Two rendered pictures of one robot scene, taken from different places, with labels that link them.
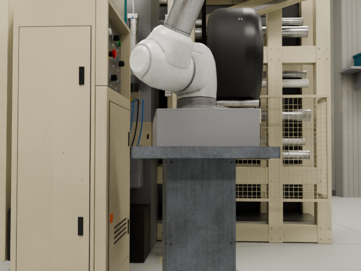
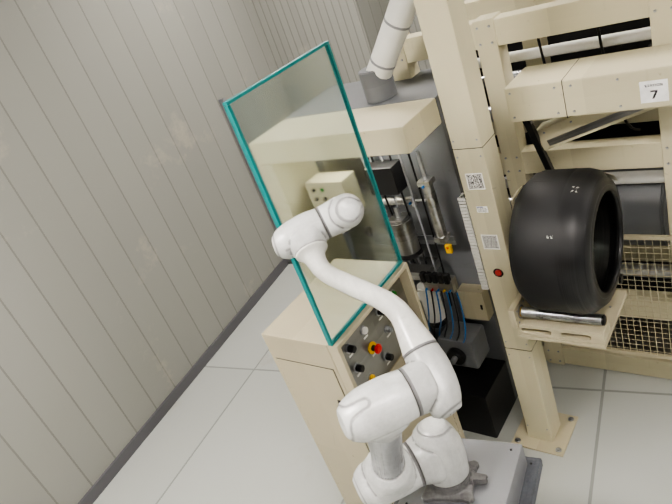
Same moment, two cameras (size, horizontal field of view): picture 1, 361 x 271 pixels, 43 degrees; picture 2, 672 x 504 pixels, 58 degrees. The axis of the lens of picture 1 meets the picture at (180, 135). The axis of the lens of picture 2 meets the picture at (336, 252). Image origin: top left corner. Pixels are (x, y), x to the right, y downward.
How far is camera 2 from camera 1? 2.23 m
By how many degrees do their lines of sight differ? 49
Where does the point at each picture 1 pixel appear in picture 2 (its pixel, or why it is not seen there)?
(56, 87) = (326, 410)
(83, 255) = not seen: outside the picture
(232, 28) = (537, 256)
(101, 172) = not seen: hidden behind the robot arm
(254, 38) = (571, 272)
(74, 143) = (358, 452)
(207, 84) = (447, 478)
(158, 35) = (367, 478)
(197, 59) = (427, 465)
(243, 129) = not seen: outside the picture
